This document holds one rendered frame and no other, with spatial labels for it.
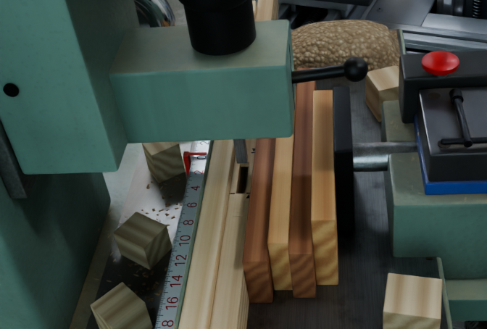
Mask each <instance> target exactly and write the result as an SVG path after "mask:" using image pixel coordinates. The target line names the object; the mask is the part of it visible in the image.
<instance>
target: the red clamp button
mask: <svg viewBox="0 0 487 329"><path fill-rule="evenodd" d="M421 65H422V68H423V69H424V70H425V71H426V72H429V73H431V74H434V75H447V74H450V73H452V72H454V71H456V70H457V69H458V67H459V58H458V57H457V56H456V55H454V54H452V53H450V52H447V51H432V52H431V53H428V54H426V55H425V56H424V57H423V58H422V62H421Z"/></svg>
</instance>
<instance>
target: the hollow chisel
mask: <svg viewBox="0 0 487 329"><path fill-rule="evenodd" d="M233 143H234V148H235V153H236V161H237V164H241V163H247V159H248V154H247V150H246V140H245V139H233Z"/></svg>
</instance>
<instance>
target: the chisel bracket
mask: <svg viewBox="0 0 487 329"><path fill-rule="evenodd" d="M255 28H256V38H255V40H254V42H253V43H252V44H251V45H250V46H248V47H247V48H245V49H243V50H241V51H238V52H236V53H233V54H227V55H221V56H212V55H206V54H202V53H199V52H197V51H196V50H195V49H194V48H193V47H192V45H191V40H190V36H189V32H188V26H187V25H181V26H169V27H156V28H133V29H127V31H126V33H125V36H124V38H123V40H122V43H121V45H120V47H119V50H118V52H117V55H116V57H115V60H114V61H113V64H112V67H111V69H110V71H109V79H110V81H111V84H112V89H113V91H114V95H115V99H116V102H117V107H118V109H119V113H120V117H121V120H122V124H123V127H124V130H125V134H126V138H127V140H128V143H153V142H173V141H213V140H233V139H253V138H289V137H291V136H292V135H293V132H294V110H295V95H296V84H295V83H294V84H292V81H291V73H292V71H294V57H293V48H292V40H291V24H290V22H289V21H288V20H265V21H255Z"/></svg>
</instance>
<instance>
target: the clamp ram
mask: <svg viewBox="0 0 487 329"><path fill-rule="evenodd" d="M412 152H418V150H417V142H416V141H397V142H377V143H352V129H351V101H350V87H348V86H335V87H333V156H334V172H335V187H336V217H337V229H338V231H353V230H354V229H355V224H354V172H380V171H387V170H388V155H390V154H392V153H412Z"/></svg>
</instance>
